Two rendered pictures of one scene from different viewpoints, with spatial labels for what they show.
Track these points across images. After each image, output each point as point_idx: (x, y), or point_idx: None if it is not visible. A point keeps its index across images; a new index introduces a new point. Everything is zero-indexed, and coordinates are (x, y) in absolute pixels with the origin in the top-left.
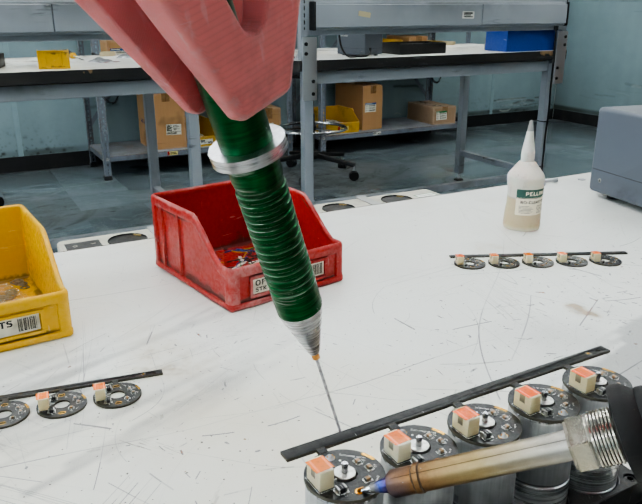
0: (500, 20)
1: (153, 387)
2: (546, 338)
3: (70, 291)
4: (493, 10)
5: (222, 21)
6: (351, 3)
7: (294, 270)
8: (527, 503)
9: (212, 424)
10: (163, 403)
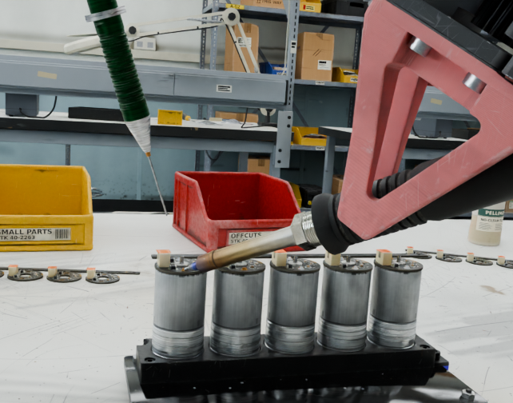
0: None
1: (129, 279)
2: (447, 298)
3: (104, 231)
4: None
5: None
6: (425, 91)
7: (128, 87)
8: (328, 337)
9: None
10: (130, 286)
